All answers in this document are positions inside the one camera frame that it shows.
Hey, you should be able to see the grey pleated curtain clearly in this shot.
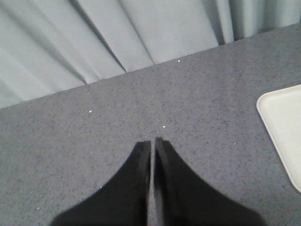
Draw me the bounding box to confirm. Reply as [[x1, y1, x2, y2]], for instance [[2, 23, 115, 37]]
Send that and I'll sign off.
[[0, 0, 301, 107]]

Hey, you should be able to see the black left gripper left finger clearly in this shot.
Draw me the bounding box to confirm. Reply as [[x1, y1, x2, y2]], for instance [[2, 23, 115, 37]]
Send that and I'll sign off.
[[52, 141, 151, 226]]

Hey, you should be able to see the cream rectangular plastic tray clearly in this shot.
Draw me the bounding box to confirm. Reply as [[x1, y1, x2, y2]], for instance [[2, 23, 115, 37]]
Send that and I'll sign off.
[[256, 85, 301, 192]]

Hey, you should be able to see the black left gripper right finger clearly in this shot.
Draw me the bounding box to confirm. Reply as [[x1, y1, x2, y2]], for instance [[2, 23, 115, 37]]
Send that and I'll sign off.
[[154, 137, 266, 226]]

